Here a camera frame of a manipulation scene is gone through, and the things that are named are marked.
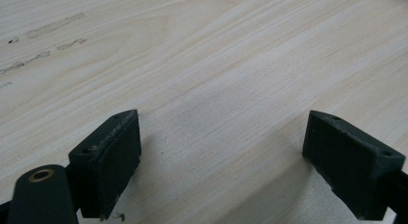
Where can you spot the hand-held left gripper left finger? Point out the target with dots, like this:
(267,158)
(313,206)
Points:
(106,166)

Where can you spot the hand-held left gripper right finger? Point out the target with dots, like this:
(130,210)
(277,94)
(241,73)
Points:
(349,166)

